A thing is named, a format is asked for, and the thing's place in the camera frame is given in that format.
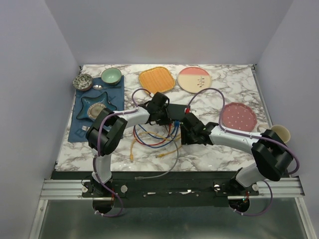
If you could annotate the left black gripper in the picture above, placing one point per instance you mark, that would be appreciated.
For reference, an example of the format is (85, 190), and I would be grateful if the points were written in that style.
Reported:
(166, 120)

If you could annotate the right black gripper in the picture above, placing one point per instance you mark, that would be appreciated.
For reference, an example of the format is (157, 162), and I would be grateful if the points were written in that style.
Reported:
(184, 139)

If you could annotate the black network switch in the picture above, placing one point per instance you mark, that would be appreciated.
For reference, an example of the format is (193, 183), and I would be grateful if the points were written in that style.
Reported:
(176, 112)

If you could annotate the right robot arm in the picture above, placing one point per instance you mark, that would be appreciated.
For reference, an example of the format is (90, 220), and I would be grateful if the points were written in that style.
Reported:
(272, 156)

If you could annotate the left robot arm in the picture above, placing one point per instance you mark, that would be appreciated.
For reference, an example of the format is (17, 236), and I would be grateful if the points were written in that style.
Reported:
(105, 133)

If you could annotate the orange woven square tray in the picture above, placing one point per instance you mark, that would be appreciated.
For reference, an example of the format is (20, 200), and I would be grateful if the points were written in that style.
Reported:
(157, 79)

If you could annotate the blue cloth placemat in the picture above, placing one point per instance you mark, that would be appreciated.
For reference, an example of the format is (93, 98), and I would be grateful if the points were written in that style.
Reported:
(115, 96)

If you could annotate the pink and cream plate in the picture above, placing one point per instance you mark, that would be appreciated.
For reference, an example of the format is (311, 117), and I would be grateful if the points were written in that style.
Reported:
(194, 79)

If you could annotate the pink dotted plate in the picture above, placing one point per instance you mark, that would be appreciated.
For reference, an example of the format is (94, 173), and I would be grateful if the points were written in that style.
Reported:
(238, 116)

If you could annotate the green ceramic bowl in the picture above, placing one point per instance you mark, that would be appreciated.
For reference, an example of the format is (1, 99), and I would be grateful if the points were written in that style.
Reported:
(111, 76)

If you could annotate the blue star-shaped dish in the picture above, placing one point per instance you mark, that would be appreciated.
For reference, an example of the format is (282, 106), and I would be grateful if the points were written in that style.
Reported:
(88, 101)

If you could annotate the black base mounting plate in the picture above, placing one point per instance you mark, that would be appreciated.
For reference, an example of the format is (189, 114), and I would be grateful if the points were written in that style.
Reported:
(175, 189)

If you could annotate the small round saucer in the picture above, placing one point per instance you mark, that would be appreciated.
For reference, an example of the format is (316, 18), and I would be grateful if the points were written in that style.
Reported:
(94, 110)

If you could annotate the silver metal spoon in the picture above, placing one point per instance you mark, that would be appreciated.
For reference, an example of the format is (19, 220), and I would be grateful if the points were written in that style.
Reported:
(99, 87)

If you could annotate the silver fork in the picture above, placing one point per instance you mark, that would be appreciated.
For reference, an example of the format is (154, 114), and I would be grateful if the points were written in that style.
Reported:
(85, 128)

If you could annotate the patterned small bowl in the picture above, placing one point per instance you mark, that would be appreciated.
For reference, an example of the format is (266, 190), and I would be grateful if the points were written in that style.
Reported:
(82, 82)

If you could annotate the cream ceramic mug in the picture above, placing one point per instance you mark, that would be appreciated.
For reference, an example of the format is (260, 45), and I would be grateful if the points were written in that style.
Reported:
(280, 130)

